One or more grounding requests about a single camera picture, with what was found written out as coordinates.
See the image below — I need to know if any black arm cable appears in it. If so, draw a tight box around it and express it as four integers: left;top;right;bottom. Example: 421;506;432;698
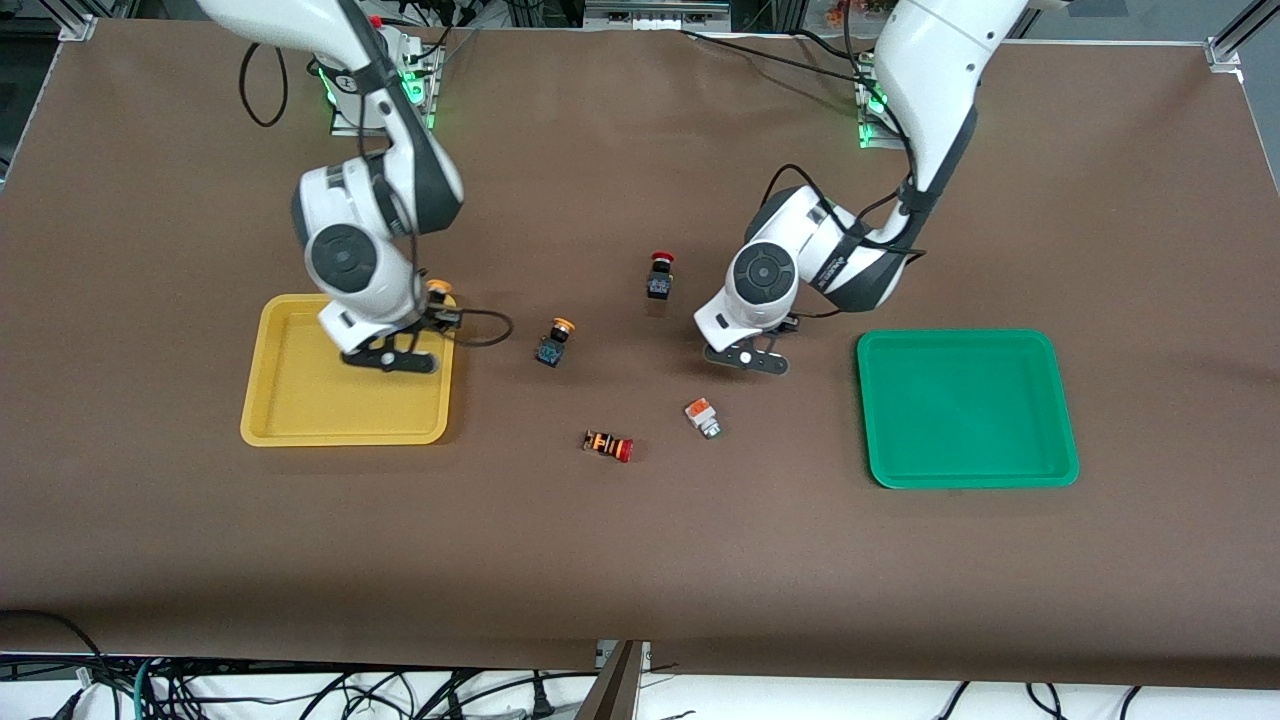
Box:
764;164;929;321
238;40;515;349

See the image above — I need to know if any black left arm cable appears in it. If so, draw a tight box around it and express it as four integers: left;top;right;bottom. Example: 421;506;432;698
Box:
764;164;929;321

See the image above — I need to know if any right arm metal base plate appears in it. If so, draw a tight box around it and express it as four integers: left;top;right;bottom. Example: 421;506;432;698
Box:
328;40;445;137

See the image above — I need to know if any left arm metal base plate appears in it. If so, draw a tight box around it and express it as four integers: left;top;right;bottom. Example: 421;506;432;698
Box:
856;50;906;151

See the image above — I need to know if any black cable on table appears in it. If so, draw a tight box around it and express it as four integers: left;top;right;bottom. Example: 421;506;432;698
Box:
680;28;877;83

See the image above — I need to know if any brown table cover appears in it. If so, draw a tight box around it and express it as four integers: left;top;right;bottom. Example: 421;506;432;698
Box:
0;18;1280;691

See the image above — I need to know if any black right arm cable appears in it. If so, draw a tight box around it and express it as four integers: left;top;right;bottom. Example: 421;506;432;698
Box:
238;40;515;349

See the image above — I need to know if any grey metal box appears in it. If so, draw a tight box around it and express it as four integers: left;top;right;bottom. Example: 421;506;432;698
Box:
583;0;733;31

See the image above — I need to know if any grey table leg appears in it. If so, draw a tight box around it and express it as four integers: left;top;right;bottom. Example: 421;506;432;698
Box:
578;640;653;720

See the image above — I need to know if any yellow plastic tray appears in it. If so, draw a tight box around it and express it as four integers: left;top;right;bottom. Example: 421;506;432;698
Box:
240;292;458;448

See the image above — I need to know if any red push button striped body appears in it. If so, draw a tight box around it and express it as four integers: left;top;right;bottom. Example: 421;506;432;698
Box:
582;429;635;464

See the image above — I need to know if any green plastic tray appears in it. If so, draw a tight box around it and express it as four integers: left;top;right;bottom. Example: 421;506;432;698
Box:
856;329;1080;490

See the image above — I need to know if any black cable bundle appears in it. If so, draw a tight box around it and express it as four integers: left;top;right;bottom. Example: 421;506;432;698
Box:
150;662;601;720

